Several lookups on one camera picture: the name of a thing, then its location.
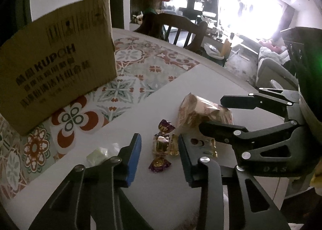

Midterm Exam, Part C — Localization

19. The brown cardboard box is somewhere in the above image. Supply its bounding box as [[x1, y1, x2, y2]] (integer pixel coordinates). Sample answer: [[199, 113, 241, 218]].
[[0, 0, 117, 136]]

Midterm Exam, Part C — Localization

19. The purple candy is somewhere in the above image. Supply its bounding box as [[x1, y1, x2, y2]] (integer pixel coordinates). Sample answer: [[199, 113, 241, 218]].
[[148, 157, 172, 173], [158, 119, 176, 133]]

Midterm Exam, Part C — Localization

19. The beige bread packet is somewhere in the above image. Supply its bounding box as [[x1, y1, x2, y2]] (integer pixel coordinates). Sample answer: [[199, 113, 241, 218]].
[[176, 92, 234, 130]]

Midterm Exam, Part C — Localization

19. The clear gold packet dark label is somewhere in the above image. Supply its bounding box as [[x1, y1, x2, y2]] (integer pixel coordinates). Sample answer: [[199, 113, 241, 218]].
[[169, 134, 218, 158]]

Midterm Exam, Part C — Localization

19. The grey coffee table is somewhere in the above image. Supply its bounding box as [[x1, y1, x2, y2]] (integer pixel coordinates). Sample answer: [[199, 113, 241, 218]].
[[201, 16, 242, 42]]

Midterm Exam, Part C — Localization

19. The dark wooden dining chair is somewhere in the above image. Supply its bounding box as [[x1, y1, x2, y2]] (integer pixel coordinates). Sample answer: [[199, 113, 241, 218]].
[[134, 12, 209, 54]]

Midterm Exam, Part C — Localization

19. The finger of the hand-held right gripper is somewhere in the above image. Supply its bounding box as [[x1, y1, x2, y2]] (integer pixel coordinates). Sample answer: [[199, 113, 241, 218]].
[[220, 87, 301, 123], [198, 121, 305, 168]]

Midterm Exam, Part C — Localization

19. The bright window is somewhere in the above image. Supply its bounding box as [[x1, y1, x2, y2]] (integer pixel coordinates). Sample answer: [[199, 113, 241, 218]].
[[219, 0, 292, 39]]

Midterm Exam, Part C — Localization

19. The green stool with white bin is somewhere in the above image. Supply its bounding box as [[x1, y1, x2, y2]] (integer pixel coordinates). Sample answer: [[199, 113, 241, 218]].
[[204, 39, 232, 67]]

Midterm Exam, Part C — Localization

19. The patterned floor rug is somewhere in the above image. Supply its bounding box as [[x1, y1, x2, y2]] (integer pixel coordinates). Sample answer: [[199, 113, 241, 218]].
[[226, 44, 259, 82]]

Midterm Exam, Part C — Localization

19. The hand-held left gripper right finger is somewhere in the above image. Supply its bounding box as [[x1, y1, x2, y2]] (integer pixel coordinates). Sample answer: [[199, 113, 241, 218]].
[[177, 133, 290, 230]]

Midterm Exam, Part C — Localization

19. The pale green candy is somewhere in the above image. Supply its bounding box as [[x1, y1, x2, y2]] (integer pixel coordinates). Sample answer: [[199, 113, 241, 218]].
[[86, 143, 121, 165]]

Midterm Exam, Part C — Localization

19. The floral patterned table runner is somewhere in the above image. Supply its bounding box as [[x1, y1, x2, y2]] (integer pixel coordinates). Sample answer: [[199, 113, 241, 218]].
[[0, 35, 200, 200]]

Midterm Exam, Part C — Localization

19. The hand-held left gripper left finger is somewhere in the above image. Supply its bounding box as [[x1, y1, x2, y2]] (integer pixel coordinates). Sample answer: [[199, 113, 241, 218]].
[[28, 133, 154, 230]]

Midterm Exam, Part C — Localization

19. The yellow quilted cloth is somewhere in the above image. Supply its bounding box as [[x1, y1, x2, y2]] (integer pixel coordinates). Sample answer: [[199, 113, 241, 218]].
[[310, 167, 322, 189]]

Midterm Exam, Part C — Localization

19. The grey sofa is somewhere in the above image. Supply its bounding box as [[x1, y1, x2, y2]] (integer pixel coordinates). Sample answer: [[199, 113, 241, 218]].
[[257, 39, 300, 87]]

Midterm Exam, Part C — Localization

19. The gold candy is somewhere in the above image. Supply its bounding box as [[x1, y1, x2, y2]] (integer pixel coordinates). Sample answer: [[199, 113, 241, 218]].
[[152, 132, 172, 155]]

